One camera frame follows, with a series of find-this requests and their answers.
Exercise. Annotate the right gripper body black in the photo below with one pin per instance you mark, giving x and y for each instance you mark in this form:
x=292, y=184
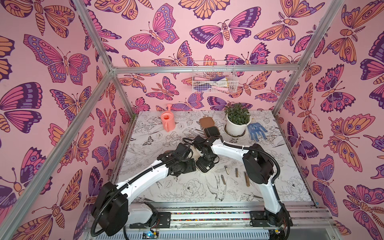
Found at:
x=205, y=163

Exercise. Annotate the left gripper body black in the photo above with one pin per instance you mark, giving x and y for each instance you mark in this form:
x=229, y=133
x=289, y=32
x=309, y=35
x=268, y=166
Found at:
x=186, y=166

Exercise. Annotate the cream clipper case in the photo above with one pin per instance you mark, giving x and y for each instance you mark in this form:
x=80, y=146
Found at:
x=204, y=162

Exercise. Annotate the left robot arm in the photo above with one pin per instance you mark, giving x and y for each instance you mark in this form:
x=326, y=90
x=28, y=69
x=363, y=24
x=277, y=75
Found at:
x=111, y=209

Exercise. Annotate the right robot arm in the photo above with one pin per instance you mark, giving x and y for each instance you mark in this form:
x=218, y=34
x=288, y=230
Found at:
x=260, y=166

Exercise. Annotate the dark brown clipper case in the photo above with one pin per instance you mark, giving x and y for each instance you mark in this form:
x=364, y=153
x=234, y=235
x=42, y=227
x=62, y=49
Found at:
x=209, y=127

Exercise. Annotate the gold nail clipper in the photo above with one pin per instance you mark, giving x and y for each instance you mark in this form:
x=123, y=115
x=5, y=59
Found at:
x=226, y=169

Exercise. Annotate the grey nail clipper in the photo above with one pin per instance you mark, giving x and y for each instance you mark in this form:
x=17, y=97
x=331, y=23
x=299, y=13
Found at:
x=223, y=179

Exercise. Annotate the long brown nail clipper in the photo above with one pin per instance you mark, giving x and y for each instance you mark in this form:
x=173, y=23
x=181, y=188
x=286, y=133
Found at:
x=247, y=179

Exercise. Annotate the plant saucer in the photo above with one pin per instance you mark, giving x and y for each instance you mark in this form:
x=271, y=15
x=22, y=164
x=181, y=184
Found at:
x=235, y=136

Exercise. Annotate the white potted green plant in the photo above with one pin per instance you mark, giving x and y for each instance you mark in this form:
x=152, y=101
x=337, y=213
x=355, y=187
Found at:
x=238, y=118

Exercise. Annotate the pink watering can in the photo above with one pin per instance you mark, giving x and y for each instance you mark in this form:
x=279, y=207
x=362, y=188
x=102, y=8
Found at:
x=168, y=119

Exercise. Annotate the blue gardening glove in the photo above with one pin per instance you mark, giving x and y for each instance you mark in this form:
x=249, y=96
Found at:
x=256, y=131

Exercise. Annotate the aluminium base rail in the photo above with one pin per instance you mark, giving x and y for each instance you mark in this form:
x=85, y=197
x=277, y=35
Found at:
x=232, y=221

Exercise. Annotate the white wire wall basket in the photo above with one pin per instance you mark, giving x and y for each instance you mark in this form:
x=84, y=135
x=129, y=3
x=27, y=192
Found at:
x=214, y=77

